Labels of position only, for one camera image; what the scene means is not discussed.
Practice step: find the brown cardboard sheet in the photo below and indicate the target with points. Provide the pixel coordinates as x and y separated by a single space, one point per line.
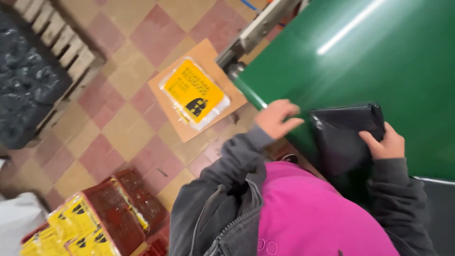
167 96

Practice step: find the grey metal conveyor frame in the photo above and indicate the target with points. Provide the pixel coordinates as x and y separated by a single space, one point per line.
254 33

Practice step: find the green conveyor belt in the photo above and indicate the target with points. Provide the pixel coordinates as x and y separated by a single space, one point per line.
359 71

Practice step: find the person's grey zip jacket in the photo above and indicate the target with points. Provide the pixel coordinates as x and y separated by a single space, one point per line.
220 209

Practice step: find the white plastic sack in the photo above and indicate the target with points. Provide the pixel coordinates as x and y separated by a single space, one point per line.
17 222

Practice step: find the person's black shoe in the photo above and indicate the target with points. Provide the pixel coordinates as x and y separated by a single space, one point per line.
287 158

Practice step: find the heap of black bags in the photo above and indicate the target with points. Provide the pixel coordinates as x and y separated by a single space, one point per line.
26 81

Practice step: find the person's left hand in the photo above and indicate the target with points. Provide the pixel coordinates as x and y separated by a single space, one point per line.
273 119

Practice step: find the person's pink shirt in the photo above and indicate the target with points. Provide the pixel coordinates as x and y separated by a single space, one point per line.
312 213

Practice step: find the pile of yellow printed packets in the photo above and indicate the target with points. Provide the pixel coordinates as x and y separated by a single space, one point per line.
76 231

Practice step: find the red plastic crate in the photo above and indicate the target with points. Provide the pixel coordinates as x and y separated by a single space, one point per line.
122 213

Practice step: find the yellow printed bag packet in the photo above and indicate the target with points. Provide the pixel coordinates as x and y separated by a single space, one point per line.
193 93

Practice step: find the person's right hand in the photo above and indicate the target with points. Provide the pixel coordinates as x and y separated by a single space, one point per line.
389 144

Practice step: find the wooden pallet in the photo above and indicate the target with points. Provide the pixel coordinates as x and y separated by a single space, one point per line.
62 46

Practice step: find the black plastic bag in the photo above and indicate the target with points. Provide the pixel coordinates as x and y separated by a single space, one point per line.
343 138

